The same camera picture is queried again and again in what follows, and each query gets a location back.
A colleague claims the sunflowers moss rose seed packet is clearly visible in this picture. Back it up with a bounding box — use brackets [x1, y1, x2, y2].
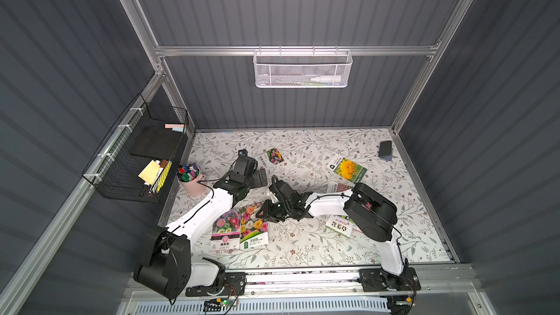
[266, 147, 284, 165]

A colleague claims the mixed ranunculus seed packet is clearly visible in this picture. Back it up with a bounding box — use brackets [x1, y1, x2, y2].
[237, 203, 269, 250]

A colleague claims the purple pink flower seed packet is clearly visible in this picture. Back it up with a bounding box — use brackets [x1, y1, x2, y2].
[209, 210, 241, 252]

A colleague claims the green leaf purple seed packet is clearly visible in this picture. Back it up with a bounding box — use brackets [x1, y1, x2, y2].
[326, 215, 354, 237]

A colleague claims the pink flowers white seed packet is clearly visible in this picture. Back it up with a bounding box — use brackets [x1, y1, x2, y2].
[326, 182, 353, 193]

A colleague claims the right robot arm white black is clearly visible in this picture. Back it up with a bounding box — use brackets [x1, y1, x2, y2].
[256, 176, 407, 277]

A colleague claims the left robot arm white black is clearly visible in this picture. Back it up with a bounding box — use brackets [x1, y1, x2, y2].
[133, 149, 267, 301]

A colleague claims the yellow marigold seed packet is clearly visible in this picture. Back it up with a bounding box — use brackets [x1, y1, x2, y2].
[327, 157, 368, 184]

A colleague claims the pink pen cup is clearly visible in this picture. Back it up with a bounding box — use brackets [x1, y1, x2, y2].
[177, 163, 206, 197]

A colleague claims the yellow sticky note pad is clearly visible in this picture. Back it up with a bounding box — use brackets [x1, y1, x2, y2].
[138, 160, 160, 185]

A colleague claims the black phone-like device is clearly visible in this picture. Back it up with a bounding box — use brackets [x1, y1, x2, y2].
[378, 140, 392, 161]

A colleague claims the white tube in basket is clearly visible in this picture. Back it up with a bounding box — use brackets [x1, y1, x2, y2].
[311, 75, 342, 85]

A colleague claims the white wire mesh basket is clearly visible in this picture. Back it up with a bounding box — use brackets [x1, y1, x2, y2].
[252, 48, 353, 89]

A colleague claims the black wire wall basket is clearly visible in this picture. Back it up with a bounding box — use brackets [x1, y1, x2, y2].
[83, 95, 190, 204]

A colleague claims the aluminium front rail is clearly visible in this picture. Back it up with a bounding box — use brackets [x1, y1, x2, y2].
[241, 263, 481, 299]

